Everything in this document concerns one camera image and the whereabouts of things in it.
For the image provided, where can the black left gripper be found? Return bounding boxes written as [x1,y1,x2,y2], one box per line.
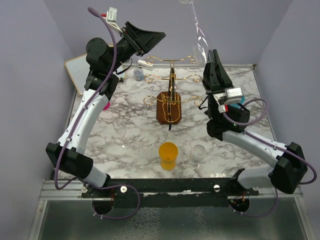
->
[106,21,165,74]

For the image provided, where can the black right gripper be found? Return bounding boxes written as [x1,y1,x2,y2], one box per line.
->
[201,49,235,122]

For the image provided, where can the clear champagne flute glass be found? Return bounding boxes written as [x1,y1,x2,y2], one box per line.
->
[179,0,212,67]

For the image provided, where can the pink plastic wine glass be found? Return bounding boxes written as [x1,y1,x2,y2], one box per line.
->
[103,102,111,111]

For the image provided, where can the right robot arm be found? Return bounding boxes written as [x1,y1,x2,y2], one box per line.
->
[202,49,308,196]

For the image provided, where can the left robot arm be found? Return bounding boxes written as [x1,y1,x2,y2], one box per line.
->
[45,21,166,198]

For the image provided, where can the blue plastic wine glass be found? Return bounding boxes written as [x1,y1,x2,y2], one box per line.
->
[229,96,246,109]

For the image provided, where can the gold and black glass rack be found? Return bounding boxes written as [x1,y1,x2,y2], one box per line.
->
[143,55,203,131]

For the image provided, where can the short clear glass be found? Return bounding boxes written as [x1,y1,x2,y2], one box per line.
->
[189,144,206,168]

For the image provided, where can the orange plastic wine glass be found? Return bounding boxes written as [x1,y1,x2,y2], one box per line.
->
[158,142,179,171]

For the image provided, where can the small jar of paper clips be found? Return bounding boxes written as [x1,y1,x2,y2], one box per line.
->
[133,68,144,82]

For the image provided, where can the small framed whiteboard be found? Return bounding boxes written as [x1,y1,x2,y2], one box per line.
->
[64,54,90,95]

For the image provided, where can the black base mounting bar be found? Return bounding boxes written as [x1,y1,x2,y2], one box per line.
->
[81,177,259,209]

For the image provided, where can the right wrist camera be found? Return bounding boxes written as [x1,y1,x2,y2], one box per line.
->
[215,87,244,114]

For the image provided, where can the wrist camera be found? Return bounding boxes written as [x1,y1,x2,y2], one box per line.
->
[215,87,244,114]
[105,7,123,34]

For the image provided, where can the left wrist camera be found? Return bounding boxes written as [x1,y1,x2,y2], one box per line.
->
[105,7,123,34]

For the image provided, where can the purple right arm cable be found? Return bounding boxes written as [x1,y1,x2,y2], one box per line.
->
[223,97,318,218]

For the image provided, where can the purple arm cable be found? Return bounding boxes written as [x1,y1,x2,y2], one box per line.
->
[54,6,141,221]
[223,97,318,218]

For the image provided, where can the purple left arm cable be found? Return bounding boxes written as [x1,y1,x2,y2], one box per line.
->
[54,6,141,221]

